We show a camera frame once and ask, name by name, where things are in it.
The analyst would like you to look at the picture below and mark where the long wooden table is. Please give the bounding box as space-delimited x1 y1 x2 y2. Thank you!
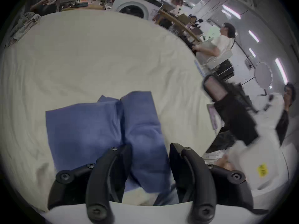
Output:
157 9 203 43

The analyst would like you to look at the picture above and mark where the cluttered wooden table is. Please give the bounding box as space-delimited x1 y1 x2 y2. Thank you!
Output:
30 0 117 12

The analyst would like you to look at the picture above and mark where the pile of patterned cloths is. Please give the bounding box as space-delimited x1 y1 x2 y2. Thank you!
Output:
9 12 41 47

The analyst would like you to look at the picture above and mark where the round reflector on stand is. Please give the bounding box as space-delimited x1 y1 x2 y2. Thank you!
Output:
242 62 274 96

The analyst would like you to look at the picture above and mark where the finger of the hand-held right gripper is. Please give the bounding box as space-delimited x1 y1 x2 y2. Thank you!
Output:
203 75 259 113

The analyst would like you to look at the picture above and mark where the blue garment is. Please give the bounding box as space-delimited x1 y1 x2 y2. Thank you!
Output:
45 91 179 206

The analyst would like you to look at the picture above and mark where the person's right hand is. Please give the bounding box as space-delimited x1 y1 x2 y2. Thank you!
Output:
214 155 237 171

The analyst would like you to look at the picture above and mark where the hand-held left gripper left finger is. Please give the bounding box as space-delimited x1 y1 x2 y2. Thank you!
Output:
48 145 133 223

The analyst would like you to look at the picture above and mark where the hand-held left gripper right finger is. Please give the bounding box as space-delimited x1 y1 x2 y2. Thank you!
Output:
169 142 254 223

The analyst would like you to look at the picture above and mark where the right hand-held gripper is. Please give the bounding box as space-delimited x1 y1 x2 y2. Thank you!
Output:
214 94 292 191

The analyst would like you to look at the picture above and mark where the white washing machine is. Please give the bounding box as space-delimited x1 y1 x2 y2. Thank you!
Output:
111 0 164 20

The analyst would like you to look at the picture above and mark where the black case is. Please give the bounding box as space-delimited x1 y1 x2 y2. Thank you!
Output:
211 59 234 81

